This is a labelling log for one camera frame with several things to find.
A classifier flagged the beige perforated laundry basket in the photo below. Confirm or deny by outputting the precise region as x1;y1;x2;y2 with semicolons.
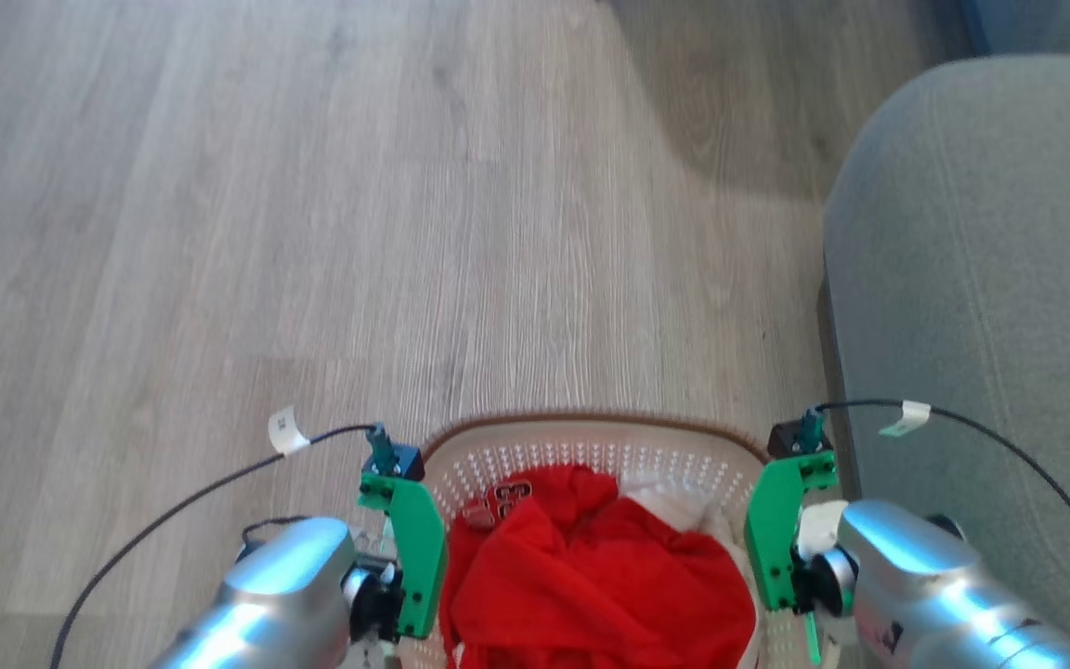
398;413;844;669

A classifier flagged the white garment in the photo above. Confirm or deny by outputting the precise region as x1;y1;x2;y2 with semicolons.
621;474;733;537

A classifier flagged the red garment with print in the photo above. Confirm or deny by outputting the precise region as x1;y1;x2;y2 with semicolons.
440;464;761;669

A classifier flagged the white cable label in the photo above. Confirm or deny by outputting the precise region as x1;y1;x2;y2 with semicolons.
267;405;312;457
878;400;933;439

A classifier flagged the blue grey furniture piece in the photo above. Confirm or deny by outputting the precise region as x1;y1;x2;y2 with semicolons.
956;0;1070;59

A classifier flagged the grey fabric sofa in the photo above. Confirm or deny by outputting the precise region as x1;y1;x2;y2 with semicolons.
817;53;1070;669

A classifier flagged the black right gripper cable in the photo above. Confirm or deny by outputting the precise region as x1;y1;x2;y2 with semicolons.
812;400;1070;592

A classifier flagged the white left cable label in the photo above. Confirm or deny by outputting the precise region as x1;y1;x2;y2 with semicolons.
267;405;312;457

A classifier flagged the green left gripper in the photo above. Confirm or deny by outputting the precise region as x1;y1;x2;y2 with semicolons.
357;472;450;640

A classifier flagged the white right cable label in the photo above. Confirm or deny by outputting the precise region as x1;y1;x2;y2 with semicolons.
878;400;933;439

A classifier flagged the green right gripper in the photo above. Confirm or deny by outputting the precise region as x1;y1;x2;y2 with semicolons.
743;451;841;616

